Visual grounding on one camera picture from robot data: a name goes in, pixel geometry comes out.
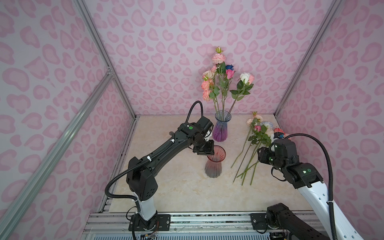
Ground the right corner aluminium post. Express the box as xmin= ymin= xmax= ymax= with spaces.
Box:
xmin=274 ymin=0 xmax=344 ymax=117

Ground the red glass vase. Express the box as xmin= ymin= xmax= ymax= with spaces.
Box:
xmin=205 ymin=145 xmax=227 ymax=178

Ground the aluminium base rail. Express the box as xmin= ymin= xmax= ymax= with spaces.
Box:
xmin=80 ymin=211 xmax=340 ymax=240

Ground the pink rose spray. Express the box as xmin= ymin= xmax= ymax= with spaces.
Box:
xmin=201 ymin=47 xmax=227 ymax=113

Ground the purple blue glass vase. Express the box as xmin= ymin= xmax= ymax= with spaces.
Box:
xmin=213 ymin=111 xmax=232 ymax=142

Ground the left corner aluminium post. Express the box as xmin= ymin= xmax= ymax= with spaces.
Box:
xmin=73 ymin=0 xmax=137 ymax=120

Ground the corner aluminium post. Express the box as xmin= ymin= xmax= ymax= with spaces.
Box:
xmin=274 ymin=0 xmax=344 ymax=117
xmin=73 ymin=0 xmax=137 ymax=120

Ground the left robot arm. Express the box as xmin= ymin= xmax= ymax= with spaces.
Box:
xmin=126 ymin=117 xmax=214 ymax=230

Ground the cream white rose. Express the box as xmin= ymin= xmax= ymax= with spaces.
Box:
xmin=203 ymin=70 xmax=215 ymax=81

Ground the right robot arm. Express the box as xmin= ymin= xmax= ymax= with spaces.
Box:
xmin=258 ymin=138 xmax=362 ymax=240

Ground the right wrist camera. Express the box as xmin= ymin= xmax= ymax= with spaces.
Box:
xmin=271 ymin=132 xmax=285 ymax=142

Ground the blue rose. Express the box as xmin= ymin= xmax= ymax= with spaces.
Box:
xmin=226 ymin=65 xmax=234 ymax=71

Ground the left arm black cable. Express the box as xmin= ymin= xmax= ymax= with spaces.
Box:
xmin=104 ymin=100 xmax=205 ymax=201

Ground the pile of pink flowers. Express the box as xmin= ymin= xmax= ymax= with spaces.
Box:
xmin=232 ymin=112 xmax=287 ymax=185

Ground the left diagonal aluminium frame bar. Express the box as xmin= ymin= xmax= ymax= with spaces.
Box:
xmin=1 ymin=73 xmax=114 ymax=240

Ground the magenta rose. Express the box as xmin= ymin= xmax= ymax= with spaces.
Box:
xmin=222 ymin=69 xmax=235 ymax=112

